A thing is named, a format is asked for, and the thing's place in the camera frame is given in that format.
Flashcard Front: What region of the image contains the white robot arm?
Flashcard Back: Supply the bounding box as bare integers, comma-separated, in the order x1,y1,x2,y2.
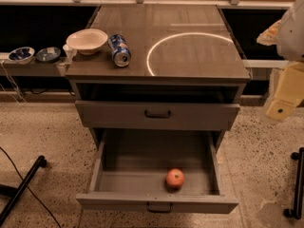
256,0,304,122

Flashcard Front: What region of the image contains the black upper drawer handle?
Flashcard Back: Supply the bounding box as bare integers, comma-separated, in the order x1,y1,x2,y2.
144,110,171,119

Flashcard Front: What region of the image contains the black floor cable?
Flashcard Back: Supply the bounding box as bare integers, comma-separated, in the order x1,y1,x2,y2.
0,146,63,228

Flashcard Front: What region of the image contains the red apple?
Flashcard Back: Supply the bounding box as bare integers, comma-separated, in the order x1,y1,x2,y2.
165,168,184,189

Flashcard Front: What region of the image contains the closed upper drawer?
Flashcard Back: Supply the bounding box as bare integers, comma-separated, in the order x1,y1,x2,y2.
75,100,239,131

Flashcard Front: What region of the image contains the blue soda can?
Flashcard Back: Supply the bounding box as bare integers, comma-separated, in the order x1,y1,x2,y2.
107,34,131,67

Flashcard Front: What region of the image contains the small white cup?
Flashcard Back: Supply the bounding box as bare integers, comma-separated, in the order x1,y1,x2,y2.
63,44,77,62

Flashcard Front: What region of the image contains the black stand leg left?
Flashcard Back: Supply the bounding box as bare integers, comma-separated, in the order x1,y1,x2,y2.
0,156,47,226

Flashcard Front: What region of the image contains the grey drawer cabinet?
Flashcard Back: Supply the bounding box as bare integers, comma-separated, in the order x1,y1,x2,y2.
65,3,252,215

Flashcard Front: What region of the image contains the large white bowl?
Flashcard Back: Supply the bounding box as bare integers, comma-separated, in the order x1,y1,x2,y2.
66,28,108,55

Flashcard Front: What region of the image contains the dark teal bowl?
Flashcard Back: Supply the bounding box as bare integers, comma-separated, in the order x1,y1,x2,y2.
36,47,61,63

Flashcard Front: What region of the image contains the open middle drawer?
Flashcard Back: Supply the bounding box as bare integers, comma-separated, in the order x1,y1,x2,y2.
76,129,238,214

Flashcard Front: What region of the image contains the white cable on left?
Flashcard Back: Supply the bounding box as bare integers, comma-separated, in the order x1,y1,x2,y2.
0,60,27,104

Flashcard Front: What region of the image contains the blue patterned bowl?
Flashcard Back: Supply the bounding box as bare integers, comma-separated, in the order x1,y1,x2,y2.
9,47,35,65

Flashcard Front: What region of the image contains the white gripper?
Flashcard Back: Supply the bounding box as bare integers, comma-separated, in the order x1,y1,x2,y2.
256,20,304,122

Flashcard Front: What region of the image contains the black drawer handle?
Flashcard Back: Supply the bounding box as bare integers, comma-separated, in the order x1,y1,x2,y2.
146,202,173,214
144,110,171,119

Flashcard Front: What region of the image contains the black middle drawer handle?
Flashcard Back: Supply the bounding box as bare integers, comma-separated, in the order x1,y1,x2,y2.
146,202,173,214

